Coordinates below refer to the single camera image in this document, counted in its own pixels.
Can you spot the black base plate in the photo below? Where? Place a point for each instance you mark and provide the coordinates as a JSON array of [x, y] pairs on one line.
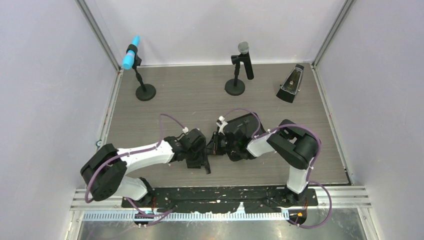
[[223, 199]]

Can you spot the black grey microphone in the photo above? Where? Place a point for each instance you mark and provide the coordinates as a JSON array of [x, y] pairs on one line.
[[243, 48]]

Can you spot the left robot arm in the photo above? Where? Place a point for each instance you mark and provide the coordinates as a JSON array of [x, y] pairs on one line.
[[106, 172]]

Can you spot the black zipper tool case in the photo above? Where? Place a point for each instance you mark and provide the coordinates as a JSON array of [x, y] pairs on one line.
[[258, 129]]

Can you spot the blue microphone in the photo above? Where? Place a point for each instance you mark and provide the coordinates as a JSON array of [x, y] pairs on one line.
[[131, 53]]

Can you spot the black microphone stand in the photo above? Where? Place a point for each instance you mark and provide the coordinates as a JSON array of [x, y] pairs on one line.
[[234, 86], [144, 92]]

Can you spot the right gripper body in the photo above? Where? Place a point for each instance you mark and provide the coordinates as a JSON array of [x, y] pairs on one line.
[[226, 145]]

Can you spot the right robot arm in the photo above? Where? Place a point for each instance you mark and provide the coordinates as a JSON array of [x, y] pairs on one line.
[[296, 145]]

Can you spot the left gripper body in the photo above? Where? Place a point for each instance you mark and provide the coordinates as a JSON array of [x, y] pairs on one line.
[[195, 156]]

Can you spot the left black microphone stand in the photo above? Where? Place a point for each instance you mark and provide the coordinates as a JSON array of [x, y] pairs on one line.
[[144, 92]]

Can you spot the black comb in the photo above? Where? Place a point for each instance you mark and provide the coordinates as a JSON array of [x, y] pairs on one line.
[[206, 164]]

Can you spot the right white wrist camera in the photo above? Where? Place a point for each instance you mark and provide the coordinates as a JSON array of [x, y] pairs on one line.
[[221, 123]]

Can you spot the black metronome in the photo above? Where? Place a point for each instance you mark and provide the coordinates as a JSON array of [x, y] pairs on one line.
[[291, 86]]

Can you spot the right black microphone stand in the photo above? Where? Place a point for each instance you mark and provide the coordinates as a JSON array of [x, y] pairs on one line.
[[234, 86]]

